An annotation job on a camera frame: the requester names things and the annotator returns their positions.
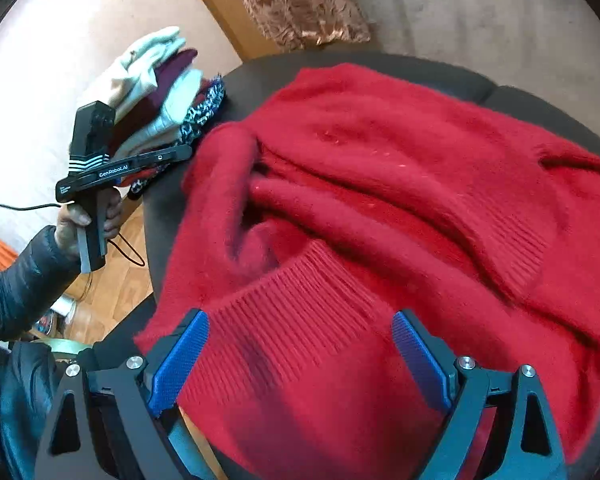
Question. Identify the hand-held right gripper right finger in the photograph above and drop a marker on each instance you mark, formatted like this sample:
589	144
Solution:
420	360

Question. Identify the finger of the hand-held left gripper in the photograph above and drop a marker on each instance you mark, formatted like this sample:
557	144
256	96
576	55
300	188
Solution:
160	155

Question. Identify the brown patterned curtain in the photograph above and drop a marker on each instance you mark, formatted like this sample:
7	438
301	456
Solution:
300	0

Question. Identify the red knit sweater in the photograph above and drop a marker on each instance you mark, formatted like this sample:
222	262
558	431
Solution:
380	185

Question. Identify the maroon folded garment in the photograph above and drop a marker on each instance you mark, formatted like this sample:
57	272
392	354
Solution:
172	67

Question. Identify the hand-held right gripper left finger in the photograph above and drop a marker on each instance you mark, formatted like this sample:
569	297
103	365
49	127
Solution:
180	365

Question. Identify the person's left forearm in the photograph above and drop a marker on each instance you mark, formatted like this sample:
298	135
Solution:
20	285

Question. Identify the shiny metal object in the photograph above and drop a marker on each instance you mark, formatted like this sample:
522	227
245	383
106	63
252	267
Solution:
62	310

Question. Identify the pile of folded clothes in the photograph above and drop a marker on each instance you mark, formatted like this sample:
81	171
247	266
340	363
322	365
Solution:
202	110

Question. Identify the person's dark jacket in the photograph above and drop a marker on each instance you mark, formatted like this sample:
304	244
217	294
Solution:
15	410

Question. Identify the cream folded garment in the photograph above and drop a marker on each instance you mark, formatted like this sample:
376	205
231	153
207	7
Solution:
140	62

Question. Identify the light grey folded garment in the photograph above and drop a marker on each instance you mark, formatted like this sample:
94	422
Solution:
177	105

